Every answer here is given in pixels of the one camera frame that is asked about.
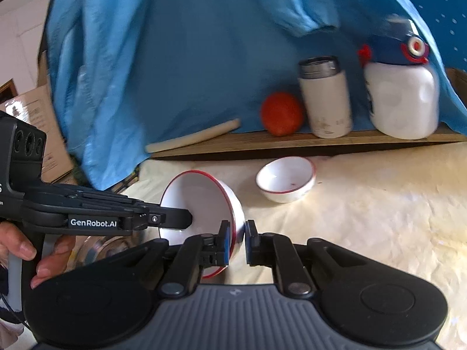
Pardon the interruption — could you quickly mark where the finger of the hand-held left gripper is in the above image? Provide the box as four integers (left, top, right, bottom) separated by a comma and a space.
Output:
126, 207, 193, 231

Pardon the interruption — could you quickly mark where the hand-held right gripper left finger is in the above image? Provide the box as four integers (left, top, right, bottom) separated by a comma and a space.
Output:
120, 220, 231, 296

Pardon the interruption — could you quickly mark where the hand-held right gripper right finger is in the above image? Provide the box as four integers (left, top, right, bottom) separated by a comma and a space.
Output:
245, 220, 362, 297

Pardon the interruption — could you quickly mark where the white bowl with red rim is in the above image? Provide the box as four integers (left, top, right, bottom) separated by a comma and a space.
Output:
255, 156, 316, 204
159, 171, 245, 278

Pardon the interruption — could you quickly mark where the steel bowl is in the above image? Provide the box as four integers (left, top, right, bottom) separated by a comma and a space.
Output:
67, 233, 147, 274

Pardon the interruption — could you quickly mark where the person's left hand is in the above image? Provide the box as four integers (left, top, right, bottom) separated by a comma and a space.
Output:
0, 222, 77, 288

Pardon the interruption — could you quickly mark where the cream rolling pin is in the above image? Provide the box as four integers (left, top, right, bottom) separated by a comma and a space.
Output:
145, 118, 241, 153

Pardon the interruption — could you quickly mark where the wooden shelf board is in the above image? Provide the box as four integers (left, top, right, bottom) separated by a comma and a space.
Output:
149, 67, 467, 161

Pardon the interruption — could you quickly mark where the dark wooden door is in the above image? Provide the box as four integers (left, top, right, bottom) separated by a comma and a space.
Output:
0, 80, 17, 103

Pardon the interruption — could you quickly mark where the cream table cloth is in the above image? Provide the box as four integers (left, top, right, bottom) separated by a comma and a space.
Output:
120, 146, 467, 336

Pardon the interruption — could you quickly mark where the red tomato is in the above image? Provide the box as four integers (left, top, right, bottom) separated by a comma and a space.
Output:
260, 92, 304, 136

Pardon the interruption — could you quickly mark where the light blue coat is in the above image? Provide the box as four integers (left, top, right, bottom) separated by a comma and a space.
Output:
47, 0, 467, 190

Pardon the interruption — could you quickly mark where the white thermos cup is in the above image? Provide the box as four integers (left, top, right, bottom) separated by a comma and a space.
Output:
298, 56, 353, 139

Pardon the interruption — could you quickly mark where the white bottle with blue cap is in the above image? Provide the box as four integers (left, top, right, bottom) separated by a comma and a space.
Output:
358, 15, 440, 140

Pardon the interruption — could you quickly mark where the dark blue dotted cloth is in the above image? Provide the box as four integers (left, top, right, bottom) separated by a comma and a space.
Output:
401, 0, 467, 70

